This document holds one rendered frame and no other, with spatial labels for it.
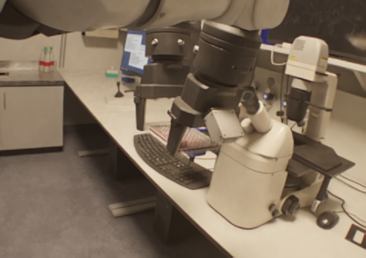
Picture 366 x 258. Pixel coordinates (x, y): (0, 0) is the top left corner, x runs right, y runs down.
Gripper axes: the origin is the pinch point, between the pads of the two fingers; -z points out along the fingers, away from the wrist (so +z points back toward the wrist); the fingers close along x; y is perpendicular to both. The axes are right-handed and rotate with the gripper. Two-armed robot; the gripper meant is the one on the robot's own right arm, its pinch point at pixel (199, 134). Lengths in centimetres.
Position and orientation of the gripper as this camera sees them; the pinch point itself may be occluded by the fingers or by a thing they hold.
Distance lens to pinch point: 44.4
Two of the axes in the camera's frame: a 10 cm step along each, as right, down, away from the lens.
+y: -5.1, -5.1, 6.9
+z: 2.6, -8.6, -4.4
